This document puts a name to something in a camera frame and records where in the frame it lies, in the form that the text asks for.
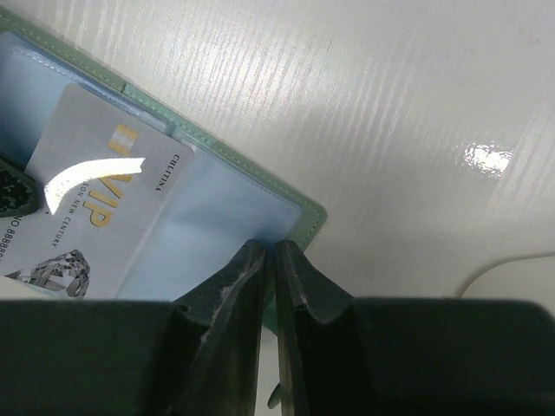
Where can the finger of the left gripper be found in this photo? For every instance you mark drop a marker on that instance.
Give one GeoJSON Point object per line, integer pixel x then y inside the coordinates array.
{"type": "Point", "coordinates": [18, 190]}

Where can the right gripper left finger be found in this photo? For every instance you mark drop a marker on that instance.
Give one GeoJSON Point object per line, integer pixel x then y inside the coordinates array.
{"type": "Point", "coordinates": [197, 355]}

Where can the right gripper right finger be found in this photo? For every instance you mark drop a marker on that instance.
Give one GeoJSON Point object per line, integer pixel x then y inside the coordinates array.
{"type": "Point", "coordinates": [346, 355]}

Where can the silver credit card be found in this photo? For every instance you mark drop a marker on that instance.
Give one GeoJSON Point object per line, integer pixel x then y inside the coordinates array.
{"type": "Point", "coordinates": [105, 178]}

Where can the green leather card holder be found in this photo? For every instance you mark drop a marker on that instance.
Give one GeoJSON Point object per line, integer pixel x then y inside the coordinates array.
{"type": "Point", "coordinates": [221, 201]}

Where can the white plastic tray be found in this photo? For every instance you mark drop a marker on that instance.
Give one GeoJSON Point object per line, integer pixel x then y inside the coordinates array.
{"type": "Point", "coordinates": [528, 277]}

